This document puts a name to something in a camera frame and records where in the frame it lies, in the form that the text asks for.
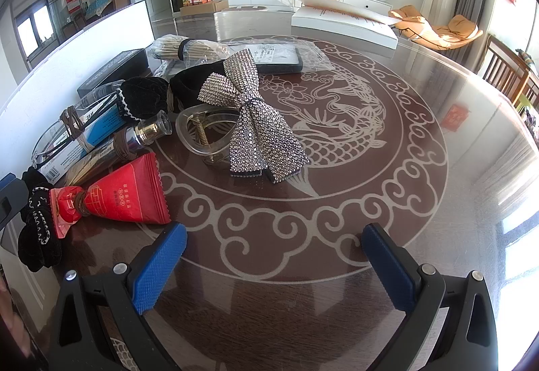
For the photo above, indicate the large white box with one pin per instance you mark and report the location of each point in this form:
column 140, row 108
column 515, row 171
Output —
column 84, row 51

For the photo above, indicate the orange lounge chair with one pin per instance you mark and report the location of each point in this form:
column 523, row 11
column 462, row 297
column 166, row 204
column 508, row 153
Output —
column 454, row 32

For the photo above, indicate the silver eye cream tube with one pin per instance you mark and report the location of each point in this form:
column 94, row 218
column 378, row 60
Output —
column 145, row 134

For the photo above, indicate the rhinestone bow hair clip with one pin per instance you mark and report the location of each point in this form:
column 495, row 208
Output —
column 252, row 135

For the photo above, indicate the blue white medicine box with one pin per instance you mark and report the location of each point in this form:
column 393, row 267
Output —
column 105, row 129

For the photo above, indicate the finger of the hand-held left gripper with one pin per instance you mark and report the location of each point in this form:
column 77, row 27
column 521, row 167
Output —
column 7, row 202

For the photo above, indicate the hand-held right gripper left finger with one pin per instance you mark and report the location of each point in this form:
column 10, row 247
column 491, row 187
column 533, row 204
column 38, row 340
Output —
column 160, row 265

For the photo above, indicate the black scrunchie with white stitching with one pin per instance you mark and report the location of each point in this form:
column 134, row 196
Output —
column 36, row 244

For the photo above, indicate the wooden chair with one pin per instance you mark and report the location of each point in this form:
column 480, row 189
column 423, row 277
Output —
column 501, row 59

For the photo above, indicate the black hair band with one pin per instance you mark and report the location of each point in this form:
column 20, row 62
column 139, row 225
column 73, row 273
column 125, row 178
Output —
column 184, row 50

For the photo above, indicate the cotton swab bundle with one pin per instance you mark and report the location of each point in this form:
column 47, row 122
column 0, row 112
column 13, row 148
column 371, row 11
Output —
column 202, row 48

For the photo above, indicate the beige floor cushion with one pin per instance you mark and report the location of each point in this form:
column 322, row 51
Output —
column 248, row 8

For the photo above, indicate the red snack packet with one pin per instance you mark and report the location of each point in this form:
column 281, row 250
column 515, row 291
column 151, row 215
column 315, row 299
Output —
column 122, row 194

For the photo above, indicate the balcony window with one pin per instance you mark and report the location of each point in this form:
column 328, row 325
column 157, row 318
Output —
column 36, row 32

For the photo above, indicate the red door poster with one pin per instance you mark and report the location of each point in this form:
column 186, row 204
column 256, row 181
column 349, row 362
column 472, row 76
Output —
column 73, row 0

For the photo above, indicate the dark grey box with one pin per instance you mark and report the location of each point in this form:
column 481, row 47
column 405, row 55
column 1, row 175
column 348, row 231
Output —
column 113, row 67

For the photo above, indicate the black velvet cloth bundle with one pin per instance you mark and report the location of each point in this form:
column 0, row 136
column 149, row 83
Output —
column 143, row 95

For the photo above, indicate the clear hair claw clip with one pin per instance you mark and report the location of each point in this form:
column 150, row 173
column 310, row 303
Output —
column 185, row 139

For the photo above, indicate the phone case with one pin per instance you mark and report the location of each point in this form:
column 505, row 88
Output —
column 278, row 57

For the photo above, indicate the flat cardboard box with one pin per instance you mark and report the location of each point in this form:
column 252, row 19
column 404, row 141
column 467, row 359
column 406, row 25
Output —
column 206, row 6

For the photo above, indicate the flat white gift box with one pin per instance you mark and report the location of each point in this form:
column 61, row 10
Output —
column 337, row 23

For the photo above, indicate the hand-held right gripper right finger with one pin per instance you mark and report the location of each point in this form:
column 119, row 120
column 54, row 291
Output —
column 391, row 270

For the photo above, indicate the clear frame glasses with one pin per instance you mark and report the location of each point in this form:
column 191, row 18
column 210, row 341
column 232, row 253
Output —
column 40, row 143

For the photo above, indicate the red paper square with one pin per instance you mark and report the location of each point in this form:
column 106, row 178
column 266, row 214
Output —
column 452, row 117

